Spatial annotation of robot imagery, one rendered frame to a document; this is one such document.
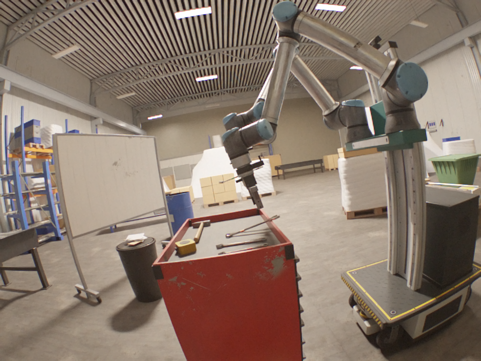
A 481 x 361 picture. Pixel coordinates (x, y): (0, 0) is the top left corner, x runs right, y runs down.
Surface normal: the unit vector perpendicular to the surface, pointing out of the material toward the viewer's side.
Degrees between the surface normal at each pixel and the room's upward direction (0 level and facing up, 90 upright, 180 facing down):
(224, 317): 90
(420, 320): 90
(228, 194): 90
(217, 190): 90
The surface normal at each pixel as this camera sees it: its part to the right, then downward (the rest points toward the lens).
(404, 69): -0.27, 0.16
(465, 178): -0.05, 0.25
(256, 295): 0.06, 0.05
